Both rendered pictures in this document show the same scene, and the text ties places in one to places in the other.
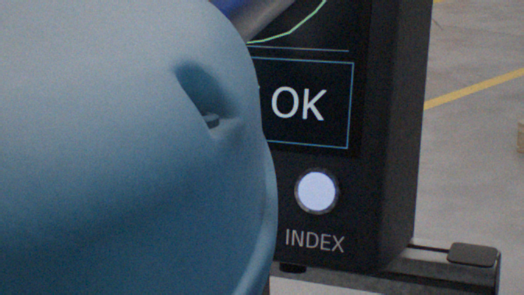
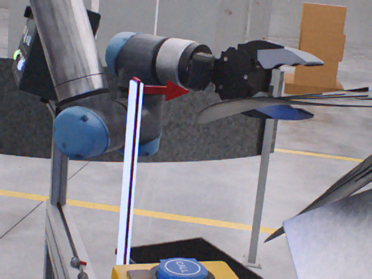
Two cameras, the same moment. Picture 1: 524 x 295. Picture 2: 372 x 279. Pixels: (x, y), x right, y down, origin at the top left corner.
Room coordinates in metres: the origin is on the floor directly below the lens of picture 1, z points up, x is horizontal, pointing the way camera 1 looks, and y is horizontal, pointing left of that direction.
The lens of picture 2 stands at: (-0.13, -1.21, 1.30)
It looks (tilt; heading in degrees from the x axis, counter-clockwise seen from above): 14 degrees down; 50
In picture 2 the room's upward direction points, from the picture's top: 6 degrees clockwise
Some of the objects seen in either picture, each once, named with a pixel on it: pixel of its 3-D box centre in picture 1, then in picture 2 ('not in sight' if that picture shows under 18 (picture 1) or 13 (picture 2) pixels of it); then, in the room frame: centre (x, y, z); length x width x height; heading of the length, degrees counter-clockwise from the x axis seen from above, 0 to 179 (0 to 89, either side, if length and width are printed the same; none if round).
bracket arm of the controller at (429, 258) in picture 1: (314, 253); (56, 102); (0.51, -0.03, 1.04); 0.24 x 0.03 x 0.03; 68
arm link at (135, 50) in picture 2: not in sight; (143, 60); (0.48, -0.36, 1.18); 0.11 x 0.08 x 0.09; 105
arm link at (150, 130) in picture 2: not in sight; (133, 120); (0.46, -0.37, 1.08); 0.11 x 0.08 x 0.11; 23
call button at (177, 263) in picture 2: not in sight; (181, 275); (0.18, -0.85, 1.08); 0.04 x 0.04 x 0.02
